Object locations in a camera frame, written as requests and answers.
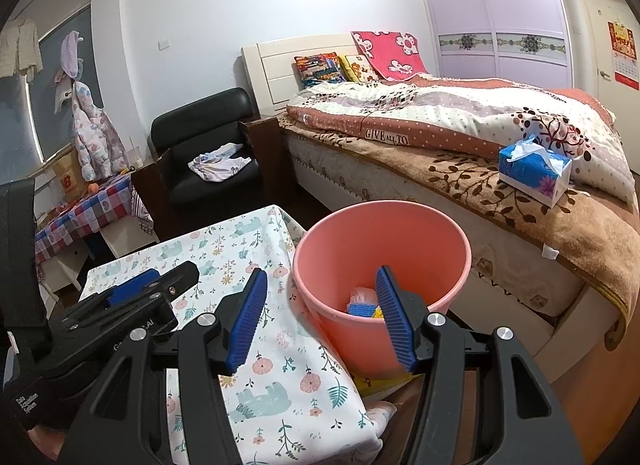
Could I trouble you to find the yellow cushion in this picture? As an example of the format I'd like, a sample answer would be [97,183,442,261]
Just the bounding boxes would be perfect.
[337,54,383,83]

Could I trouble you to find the white printed cloth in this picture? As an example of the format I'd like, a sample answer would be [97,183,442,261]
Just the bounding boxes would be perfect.
[188,143,252,180]

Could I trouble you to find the brown leaf pattern blanket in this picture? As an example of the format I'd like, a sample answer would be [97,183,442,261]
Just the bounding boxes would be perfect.
[280,115,640,351]

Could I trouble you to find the dark window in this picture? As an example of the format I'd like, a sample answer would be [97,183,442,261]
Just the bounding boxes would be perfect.
[0,5,108,186]

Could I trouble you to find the white desk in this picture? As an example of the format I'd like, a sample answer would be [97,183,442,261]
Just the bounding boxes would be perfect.
[42,215,161,296]

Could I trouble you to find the white bed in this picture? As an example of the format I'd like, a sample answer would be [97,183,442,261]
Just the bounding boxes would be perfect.
[241,32,636,351]

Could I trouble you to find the black leather armchair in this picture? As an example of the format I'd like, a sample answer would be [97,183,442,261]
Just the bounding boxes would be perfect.
[131,87,281,241]

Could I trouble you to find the floral bear print tablecloth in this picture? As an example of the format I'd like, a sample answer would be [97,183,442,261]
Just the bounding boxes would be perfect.
[80,204,398,465]

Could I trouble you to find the pink flower pillow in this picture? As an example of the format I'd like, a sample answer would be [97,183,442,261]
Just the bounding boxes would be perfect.
[351,31,428,82]

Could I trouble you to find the plastic cup with straw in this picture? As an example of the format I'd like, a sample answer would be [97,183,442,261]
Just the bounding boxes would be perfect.
[122,137,143,168]

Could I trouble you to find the white cap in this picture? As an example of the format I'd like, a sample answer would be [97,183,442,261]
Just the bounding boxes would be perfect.
[52,76,76,113]

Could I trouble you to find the floral patchwork quilt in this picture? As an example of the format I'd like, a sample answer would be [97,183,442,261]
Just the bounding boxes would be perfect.
[286,76,636,204]

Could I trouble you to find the pastel puffer jacket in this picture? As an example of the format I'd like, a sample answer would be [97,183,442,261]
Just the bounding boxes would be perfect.
[71,81,128,180]

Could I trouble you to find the plaid tablecloth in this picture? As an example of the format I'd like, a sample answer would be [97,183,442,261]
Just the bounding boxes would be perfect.
[34,180,153,266]

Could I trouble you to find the red wall calendar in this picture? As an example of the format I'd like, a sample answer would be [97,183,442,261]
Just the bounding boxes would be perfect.
[607,20,640,86]

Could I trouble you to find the blue spiky massage pad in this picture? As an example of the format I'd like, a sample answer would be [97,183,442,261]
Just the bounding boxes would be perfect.
[348,301,381,320]

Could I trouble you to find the blue tissue pack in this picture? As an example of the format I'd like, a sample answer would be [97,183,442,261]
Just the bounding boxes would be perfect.
[497,134,572,209]

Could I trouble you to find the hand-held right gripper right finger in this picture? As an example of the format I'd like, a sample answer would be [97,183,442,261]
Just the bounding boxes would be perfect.
[375,265,586,465]

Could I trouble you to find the white hanging garment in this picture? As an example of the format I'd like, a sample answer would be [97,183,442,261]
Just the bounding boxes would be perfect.
[0,19,43,82]

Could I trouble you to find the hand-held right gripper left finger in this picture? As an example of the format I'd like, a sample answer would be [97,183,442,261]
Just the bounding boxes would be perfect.
[59,267,269,465]

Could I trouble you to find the colourful printed cushion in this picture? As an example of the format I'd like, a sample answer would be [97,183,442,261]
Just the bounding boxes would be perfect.
[293,52,346,90]

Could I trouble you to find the pink plastic bin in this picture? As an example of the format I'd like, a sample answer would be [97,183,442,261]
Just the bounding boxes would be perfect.
[292,202,472,380]

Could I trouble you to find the lilac sliding wardrobe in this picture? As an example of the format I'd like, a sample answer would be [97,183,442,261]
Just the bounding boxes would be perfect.
[417,0,576,90]

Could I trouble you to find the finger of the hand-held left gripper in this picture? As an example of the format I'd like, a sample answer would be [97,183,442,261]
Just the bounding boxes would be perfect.
[62,260,201,329]
[106,268,162,307]

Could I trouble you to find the purple hat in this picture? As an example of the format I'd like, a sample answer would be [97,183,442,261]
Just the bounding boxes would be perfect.
[60,31,83,80]

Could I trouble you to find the yellow plastic bag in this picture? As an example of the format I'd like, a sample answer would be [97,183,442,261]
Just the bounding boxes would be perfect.
[352,372,416,396]

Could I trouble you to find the white door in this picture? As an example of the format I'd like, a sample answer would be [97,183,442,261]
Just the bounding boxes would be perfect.
[570,0,640,110]

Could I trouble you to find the brown paper bag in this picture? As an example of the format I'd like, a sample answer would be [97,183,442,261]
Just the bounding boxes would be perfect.
[47,147,91,200]

